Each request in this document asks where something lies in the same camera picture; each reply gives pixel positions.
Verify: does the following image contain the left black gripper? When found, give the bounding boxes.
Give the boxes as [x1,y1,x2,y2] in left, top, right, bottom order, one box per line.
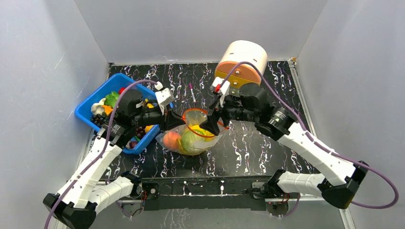
[133,104,186,133]

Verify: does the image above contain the yellow banana bunch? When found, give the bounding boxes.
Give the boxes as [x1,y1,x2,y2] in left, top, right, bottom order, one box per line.
[187,125,216,139]

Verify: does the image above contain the peach fruit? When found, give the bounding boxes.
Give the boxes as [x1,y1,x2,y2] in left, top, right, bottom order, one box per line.
[162,131,181,151]

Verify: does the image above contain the clear zip top bag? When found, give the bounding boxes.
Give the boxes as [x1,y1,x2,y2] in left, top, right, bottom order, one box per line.
[156,108,229,156]

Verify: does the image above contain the green cabbage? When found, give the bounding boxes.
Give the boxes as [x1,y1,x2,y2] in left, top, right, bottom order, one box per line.
[180,130,205,155]

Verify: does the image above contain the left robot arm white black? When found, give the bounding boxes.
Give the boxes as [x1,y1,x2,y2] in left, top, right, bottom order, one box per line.
[43,88,184,229]

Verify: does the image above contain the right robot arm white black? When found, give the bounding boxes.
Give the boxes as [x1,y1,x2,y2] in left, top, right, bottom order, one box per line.
[200,78,367,209]

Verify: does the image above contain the pink marker pen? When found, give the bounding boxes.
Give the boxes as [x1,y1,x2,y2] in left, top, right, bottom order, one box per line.
[189,83,196,104]

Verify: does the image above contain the red bell pepper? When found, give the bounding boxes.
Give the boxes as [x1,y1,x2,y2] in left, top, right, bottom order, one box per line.
[118,87,125,94]

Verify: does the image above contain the green leafy vegetable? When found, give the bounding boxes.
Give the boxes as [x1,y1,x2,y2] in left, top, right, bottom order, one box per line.
[104,91,120,108]

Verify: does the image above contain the orange carrot piece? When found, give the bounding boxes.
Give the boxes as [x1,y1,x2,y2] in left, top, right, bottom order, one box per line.
[102,105,114,116]

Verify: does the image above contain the round pastel drawer cabinet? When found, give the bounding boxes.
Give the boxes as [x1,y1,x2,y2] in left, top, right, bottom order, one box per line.
[214,40,268,97]

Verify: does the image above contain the dark purple grapes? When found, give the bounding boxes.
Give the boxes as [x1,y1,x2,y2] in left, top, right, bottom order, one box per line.
[90,113,108,128]

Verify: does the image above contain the white garlic bulb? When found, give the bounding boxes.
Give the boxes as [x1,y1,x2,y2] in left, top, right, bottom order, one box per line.
[91,98,106,115]

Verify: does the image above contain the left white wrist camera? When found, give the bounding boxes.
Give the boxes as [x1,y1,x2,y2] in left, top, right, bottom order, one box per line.
[154,82,174,114]

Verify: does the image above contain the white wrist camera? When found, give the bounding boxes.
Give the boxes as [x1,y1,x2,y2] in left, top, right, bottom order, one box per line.
[210,77,230,107]
[154,82,174,114]

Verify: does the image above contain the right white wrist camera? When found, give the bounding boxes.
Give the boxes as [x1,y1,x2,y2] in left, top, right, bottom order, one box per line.
[210,77,230,107]

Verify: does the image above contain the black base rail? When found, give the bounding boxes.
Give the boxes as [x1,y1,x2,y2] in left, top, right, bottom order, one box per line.
[120,177,299,212]

